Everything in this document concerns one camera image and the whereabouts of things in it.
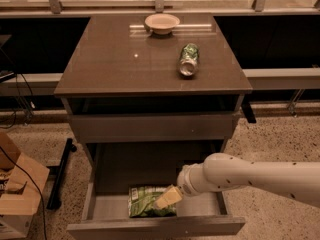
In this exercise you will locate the brown cardboard box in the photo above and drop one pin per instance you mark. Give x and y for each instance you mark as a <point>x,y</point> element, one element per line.
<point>22,183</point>

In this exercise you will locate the open grey middle drawer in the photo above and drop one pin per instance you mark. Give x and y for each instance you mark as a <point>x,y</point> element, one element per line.
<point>127,178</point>

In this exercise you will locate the closed grey top drawer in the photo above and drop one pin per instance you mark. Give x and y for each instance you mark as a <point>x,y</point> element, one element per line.
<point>116,129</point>

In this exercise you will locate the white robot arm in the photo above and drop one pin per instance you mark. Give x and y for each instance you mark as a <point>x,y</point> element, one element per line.
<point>299,181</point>

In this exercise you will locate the crushed green soda can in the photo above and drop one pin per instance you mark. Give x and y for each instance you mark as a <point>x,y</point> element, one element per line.
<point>189,60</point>

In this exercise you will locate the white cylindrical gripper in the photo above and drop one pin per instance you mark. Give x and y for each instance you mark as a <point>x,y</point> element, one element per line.
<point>184,183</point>

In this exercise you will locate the grey drawer cabinet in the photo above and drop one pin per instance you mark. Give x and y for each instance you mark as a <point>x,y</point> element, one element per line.
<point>120,69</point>

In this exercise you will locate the black bracket right of cabinet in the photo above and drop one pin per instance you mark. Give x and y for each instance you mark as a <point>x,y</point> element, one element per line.
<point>248,111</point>

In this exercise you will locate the black stand leg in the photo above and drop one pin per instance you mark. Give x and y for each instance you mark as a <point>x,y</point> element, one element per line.
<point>57,172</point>

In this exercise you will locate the white paper bowl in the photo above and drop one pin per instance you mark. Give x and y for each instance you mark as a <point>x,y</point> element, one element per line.
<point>161,23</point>

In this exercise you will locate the metal window frame rail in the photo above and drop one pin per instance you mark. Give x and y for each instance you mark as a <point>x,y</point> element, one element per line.
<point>156,4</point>

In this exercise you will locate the green jalapeno chip bag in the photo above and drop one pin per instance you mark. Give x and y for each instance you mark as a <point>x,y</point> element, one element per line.
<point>141,200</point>

